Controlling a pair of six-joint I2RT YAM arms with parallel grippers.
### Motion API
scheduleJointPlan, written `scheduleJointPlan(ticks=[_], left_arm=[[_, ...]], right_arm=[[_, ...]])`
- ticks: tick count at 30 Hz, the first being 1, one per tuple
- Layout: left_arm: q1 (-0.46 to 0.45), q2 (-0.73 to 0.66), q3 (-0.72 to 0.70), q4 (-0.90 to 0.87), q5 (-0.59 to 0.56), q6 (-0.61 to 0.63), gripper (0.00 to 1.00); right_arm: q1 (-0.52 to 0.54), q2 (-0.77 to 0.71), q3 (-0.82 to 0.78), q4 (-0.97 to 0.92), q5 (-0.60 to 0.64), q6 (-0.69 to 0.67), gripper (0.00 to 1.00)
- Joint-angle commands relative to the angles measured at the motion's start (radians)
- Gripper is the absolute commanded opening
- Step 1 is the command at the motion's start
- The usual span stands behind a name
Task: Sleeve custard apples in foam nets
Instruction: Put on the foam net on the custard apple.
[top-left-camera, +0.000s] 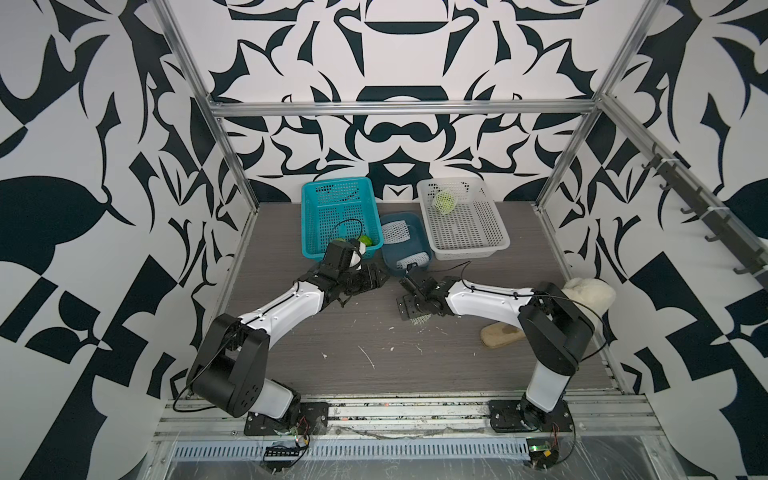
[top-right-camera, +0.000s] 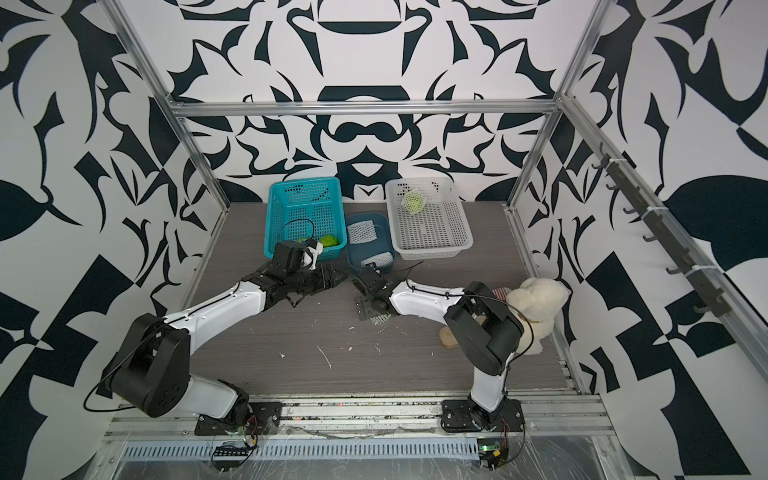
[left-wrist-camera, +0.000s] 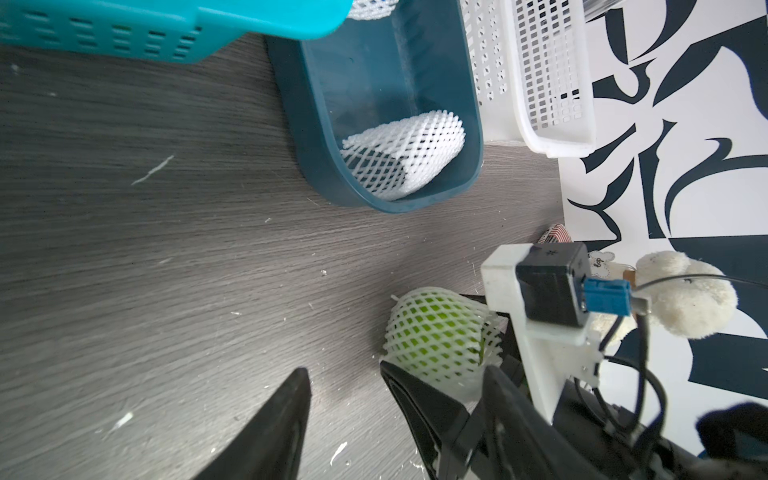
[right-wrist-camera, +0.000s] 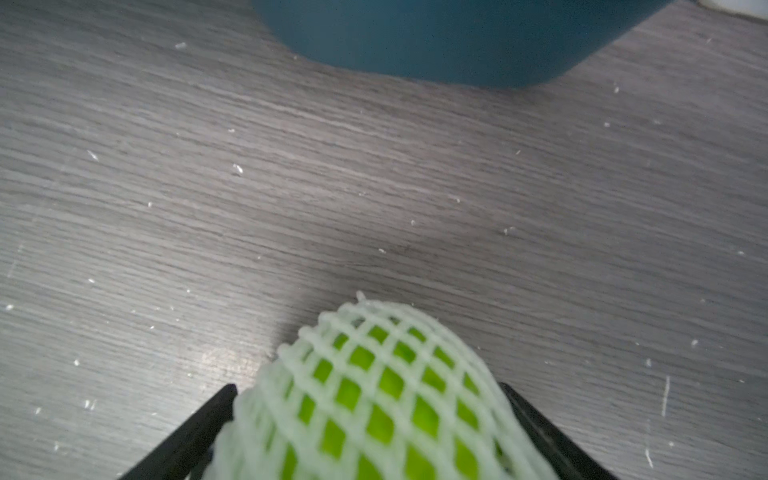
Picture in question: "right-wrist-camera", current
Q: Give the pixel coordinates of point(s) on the dark teal small tray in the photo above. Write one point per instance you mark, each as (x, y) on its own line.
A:
(485, 43)

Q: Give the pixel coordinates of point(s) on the white foam net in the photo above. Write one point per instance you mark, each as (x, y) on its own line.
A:
(240, 450)

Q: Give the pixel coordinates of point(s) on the green custard apple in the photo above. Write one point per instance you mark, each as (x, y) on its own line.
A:
(386, 398)

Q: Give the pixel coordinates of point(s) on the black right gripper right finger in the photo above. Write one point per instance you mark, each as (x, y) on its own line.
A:
(566, 457)

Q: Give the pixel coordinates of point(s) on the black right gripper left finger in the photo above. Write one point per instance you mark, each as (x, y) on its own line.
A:
(188, 450)

